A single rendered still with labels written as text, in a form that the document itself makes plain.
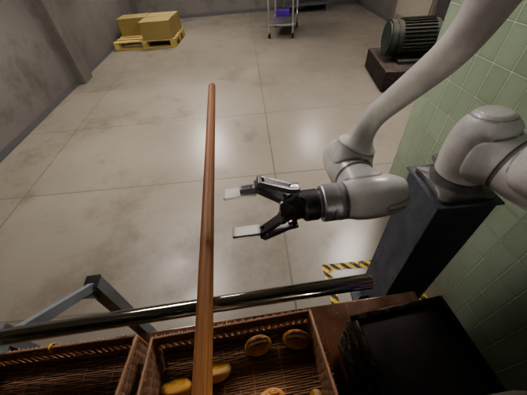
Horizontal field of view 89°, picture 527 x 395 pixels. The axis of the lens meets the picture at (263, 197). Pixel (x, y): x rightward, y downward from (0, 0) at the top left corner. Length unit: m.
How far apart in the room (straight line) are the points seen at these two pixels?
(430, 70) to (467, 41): 0.06
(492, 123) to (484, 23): 0.41
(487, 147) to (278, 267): 1.38
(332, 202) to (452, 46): 0.34
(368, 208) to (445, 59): 0.30
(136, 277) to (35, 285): 0.71
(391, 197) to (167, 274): 1.68
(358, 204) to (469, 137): 0.44
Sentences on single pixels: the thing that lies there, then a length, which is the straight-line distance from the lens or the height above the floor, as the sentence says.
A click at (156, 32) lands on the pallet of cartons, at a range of 6.71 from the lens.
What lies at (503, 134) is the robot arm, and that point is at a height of 1.24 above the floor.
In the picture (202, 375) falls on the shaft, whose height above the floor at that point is 1.21.
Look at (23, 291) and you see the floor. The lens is 2.56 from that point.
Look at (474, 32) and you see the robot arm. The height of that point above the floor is 1.53.
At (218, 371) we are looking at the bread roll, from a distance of 1.06.
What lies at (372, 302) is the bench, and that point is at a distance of 1.23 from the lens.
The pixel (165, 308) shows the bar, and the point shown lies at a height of 1.18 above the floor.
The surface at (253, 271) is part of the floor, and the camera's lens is 1.91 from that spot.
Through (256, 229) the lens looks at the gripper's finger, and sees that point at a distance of 0.68.
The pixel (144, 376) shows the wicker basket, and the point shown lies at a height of 0.76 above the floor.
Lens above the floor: 1.67
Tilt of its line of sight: 46 degrees down
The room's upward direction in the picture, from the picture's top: 5 degrees counter-clockwise
